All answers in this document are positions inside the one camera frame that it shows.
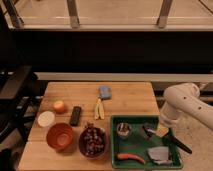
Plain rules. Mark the orange fruit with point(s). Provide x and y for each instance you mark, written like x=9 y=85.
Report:
x=59 y=107

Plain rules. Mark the orange carrot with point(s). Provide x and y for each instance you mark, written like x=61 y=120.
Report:
x=125 y=156

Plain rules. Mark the black remote control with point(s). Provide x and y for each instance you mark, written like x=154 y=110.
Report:
x=75 y=116

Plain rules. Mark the green plastic tray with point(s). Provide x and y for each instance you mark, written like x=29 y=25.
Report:
x=136 y=144

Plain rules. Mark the white round lid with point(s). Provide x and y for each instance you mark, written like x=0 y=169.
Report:
x=46 y=119

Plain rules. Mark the small metal cup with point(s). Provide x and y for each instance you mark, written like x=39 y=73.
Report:
x=123 y=130

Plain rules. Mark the orange-brown empty bowl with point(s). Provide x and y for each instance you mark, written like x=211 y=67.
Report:
x=60 y=136

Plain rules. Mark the dark bowl with grapes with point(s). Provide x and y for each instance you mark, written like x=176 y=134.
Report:
x=93 y=141

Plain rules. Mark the grey crumpled cloth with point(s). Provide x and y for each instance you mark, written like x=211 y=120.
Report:
x=160 y=155

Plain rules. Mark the blue sponge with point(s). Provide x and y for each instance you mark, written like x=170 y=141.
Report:
x=105 y=92

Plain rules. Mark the black chair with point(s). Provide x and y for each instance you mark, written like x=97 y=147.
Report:
x=19 y=91

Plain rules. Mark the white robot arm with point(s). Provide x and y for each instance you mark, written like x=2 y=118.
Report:
x=183 y=98

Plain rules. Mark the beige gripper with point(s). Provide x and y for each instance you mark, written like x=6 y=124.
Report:
x=161 y=130

